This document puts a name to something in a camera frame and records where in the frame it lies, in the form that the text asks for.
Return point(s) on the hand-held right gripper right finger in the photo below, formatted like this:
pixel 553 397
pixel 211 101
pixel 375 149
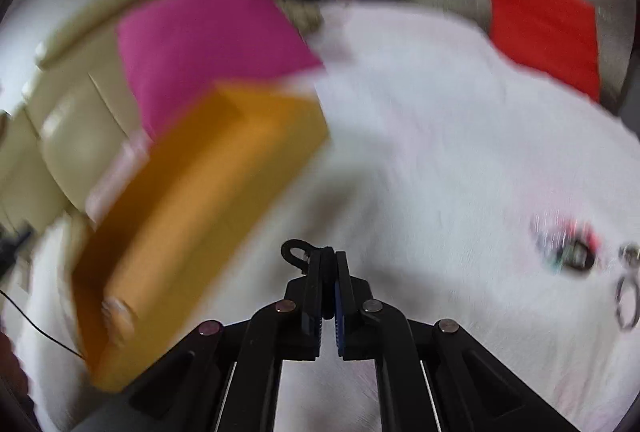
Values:
pixel 341 307

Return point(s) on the cream leather sofa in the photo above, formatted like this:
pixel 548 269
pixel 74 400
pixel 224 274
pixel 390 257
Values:
pixel 75 121

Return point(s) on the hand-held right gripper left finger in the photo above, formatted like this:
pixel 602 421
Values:
pixel 312 312

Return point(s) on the black ribbon bow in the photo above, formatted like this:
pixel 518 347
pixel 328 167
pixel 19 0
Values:
pixel 288 253

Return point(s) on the orange cardboard box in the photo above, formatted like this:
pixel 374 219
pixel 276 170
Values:
pixel 200 212

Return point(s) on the person's left forearm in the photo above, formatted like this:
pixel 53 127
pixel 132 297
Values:
pixel 10 377

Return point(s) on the white fleece cushion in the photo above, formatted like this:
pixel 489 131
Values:
pixel 50 292

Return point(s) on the magenta pillow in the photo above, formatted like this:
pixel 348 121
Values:
pixel 210 41

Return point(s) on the red cloth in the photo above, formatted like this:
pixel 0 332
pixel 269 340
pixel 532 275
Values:
pixel 545 31

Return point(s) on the white blanket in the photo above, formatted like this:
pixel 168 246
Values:
pixel 425 136

